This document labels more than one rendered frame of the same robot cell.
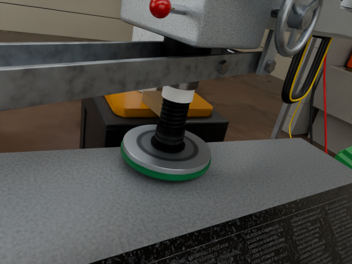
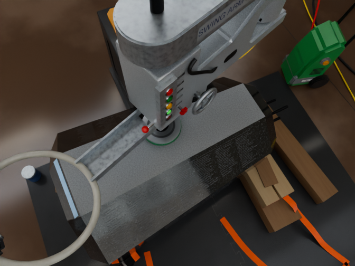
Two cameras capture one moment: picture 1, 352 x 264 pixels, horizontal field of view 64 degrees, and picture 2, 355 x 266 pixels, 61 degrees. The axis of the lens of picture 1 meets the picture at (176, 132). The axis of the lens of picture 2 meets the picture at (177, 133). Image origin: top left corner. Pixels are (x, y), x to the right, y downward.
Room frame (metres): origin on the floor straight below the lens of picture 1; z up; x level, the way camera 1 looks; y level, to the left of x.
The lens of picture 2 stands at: (-0.04, -0.08, 2.40)
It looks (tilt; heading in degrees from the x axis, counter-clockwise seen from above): 68 degrees down; 0
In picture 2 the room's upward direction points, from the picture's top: 6 degrees clockwise
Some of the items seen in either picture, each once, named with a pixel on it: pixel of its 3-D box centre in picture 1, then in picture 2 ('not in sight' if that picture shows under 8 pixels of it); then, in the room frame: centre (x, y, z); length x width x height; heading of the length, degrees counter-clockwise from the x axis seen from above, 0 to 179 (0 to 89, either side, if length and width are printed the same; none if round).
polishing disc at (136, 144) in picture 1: (167, 146); (160, 125); (0.60, 0.01, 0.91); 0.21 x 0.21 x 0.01
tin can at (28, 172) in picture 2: not in sight; (31, 173); (0.45, 1.01, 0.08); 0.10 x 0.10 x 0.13
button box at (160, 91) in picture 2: not in sight; (166, 103); (0.47, -0.03, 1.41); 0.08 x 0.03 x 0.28; 139
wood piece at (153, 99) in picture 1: (162, 104); not in sight; (1.14, 0.08, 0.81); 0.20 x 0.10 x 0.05; 38
